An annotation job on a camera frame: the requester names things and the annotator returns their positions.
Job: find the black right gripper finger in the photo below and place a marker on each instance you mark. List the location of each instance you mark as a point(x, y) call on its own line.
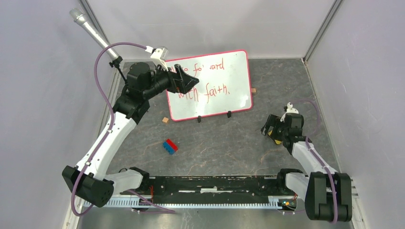
point(272, 120)
point(266, 129)

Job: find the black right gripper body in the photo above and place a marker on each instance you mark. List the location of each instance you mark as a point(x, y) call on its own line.
point(280, 131)

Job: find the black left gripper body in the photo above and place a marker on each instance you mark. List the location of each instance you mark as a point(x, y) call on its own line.
point(161, 82)

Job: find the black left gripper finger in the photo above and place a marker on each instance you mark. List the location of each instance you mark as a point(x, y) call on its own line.
point(180, 73)
point(185, 84)

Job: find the yellow round eraser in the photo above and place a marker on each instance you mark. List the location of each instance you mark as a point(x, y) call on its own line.
point(274, 136)

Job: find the pink framed whiteboard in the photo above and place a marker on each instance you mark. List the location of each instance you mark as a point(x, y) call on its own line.
point(224, 85)

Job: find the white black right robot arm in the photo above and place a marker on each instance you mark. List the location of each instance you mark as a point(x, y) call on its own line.
point(327, 193)

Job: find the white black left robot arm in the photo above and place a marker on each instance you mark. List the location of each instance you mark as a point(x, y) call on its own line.
point(88, 179)

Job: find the red blue toy block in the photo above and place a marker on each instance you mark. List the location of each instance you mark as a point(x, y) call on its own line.
point(170, 147)

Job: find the silver microphone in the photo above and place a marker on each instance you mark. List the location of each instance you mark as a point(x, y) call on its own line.
point(83, 21)

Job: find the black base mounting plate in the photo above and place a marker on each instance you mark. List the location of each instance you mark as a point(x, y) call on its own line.
point(215, 189)

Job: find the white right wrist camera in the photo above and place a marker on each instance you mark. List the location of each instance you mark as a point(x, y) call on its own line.
point(289, 109)

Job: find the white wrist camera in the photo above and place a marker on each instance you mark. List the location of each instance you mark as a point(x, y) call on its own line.
point(289, 109)
point(158, 57)

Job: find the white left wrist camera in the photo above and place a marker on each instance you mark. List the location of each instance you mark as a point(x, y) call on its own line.
point(158, 57)

